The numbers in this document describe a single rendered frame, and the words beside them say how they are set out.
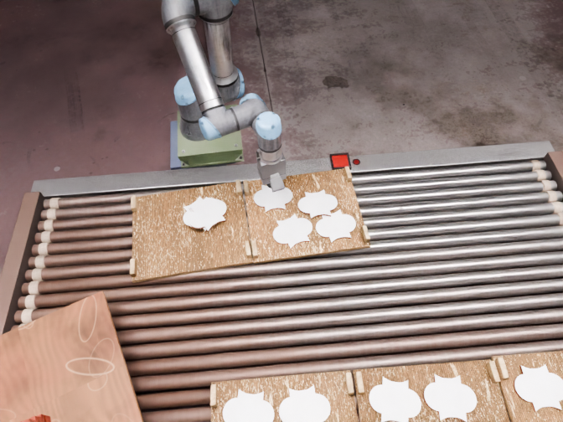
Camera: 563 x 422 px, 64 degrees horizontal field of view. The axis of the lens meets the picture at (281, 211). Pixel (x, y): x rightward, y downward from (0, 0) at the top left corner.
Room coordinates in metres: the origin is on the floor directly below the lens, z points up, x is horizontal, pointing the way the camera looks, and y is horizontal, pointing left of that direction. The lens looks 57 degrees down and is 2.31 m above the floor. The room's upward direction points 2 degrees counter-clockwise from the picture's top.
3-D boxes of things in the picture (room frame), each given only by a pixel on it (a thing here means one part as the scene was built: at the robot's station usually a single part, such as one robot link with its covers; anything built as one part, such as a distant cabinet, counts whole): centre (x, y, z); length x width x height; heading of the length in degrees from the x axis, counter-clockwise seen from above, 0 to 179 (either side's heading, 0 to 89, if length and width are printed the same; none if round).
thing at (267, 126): (0.97, 0.03, 1.29); 0.09 x 0.08 x 0.11; 23
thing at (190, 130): (1.33, 0.33, 1.00); 0.15 x 0.15 x 0.10
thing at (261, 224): (0.90, -0.08, 0.93); 0.41 x 0.35 x 0.02; 97
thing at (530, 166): (1.05, -0.07, 0.90); 1.95 x 0.05 x 0.05; 93
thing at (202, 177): (1.12, -0.07, 0.89); 2.08 x 0.08 x 0.06; 93
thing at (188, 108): (1.33, 0.32, 1.11); 0.13 x 0.12 x 0.14; 113
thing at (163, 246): (0.85, 0.33, 0.93); 0.41 x 0.35 x 0.02; 98
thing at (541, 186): (0.95, -0.07, 0.90); 1.95 x 0.05 x 0.05; 93
